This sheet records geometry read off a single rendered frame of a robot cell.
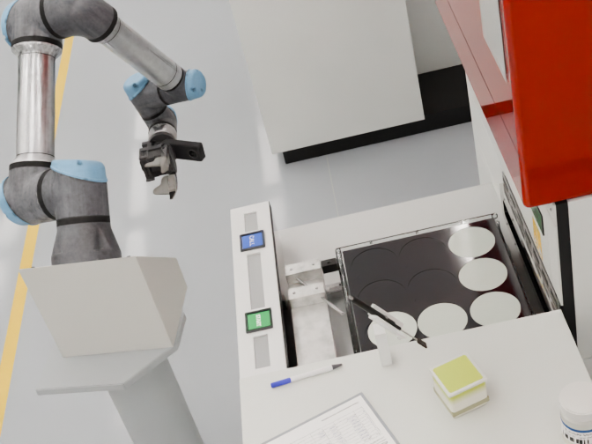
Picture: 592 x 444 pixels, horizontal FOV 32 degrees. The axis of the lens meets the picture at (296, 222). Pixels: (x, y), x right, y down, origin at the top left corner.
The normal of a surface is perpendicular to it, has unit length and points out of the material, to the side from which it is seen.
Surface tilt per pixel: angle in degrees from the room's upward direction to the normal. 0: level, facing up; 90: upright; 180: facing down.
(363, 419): 0
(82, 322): 90
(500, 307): 0
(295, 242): 0
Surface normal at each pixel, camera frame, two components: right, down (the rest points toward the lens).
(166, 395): 0.75, 0.27
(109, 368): -0.22, -0.76
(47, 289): -0.08, 0.64
